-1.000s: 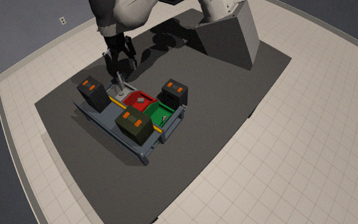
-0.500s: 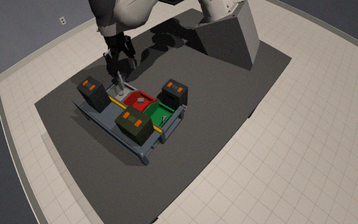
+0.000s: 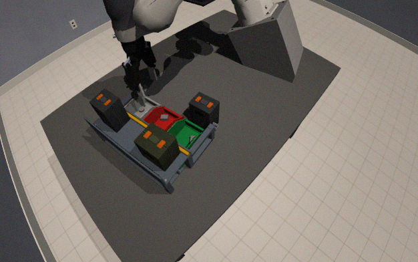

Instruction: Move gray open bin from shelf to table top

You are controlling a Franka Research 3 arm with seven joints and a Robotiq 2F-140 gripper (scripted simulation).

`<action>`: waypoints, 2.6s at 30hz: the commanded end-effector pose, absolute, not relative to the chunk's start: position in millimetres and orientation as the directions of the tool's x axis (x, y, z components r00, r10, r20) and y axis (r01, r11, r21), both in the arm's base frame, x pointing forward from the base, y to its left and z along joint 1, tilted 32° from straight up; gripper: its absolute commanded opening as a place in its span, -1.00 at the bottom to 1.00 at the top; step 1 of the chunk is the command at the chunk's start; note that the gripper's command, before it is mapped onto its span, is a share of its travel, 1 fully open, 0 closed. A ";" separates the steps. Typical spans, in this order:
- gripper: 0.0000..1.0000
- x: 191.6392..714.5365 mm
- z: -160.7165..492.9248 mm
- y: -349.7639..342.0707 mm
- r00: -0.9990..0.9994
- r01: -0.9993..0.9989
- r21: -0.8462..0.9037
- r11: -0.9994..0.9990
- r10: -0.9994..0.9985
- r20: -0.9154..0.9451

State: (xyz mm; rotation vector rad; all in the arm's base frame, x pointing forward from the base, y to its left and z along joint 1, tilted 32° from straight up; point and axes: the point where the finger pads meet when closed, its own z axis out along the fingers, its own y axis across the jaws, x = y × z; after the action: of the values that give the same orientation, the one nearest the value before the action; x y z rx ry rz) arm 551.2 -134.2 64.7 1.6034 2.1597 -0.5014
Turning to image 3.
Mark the green open bin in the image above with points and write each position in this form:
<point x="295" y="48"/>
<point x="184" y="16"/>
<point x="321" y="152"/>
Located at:
<point x="183" y="129"/>

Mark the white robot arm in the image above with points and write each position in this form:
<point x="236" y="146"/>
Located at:
<point x="132" y="19"/>

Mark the yellow flat bar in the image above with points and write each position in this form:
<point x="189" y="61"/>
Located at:
<point x="144" y="125"/>

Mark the red open bin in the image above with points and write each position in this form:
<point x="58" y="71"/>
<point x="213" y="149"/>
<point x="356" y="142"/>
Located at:
<point x="154" y="116"/>

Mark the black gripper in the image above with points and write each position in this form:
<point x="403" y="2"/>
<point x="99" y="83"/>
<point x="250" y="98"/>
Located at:
<point x="133" y="51"/>

